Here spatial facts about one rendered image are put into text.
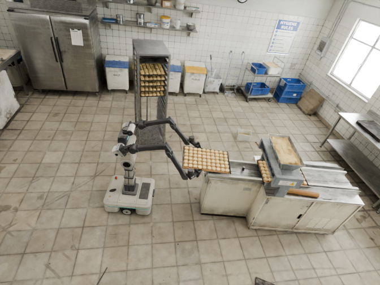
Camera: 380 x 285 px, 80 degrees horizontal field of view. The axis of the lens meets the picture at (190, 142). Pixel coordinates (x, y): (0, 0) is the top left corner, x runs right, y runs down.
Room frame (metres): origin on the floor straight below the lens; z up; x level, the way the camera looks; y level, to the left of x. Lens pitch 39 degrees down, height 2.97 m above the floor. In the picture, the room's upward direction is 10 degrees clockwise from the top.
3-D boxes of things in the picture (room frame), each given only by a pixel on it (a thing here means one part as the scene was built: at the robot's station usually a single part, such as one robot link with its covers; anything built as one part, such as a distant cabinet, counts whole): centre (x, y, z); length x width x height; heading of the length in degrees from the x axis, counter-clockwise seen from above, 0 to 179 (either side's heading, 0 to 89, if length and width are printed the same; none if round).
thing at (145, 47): (3.50, 0.82, 0.93); 0.64 x 0.51 x 1.78; 23
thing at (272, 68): (6.21, -1.80, 0.90); 0.44 x 0.36 x 0.20; 23
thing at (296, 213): (2.24, -1.62, 0.42); 1.28 x 0.72 x 0.84; 96
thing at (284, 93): (6.31, -2.57, 0.30); 0.60 x 0.40 x 0.20; 104
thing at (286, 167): (2.20, -1.15, 1.25); 0.56 x 0.29 x 0.14; 6
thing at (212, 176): (2.06, -1.27, 0.87); 2.01 x 0.03 x 0.07; 96
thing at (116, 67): (5.33, 2.08, 0.38); 0.64 x 0.54 x 0.77; 17
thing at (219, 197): (2.15, -0.64, 0.45); 0.70 x 0.34 x 0.90; 96
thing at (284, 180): (2.20, -1.15, 1.01); 0.72 x 0.33 x 0.34; 6
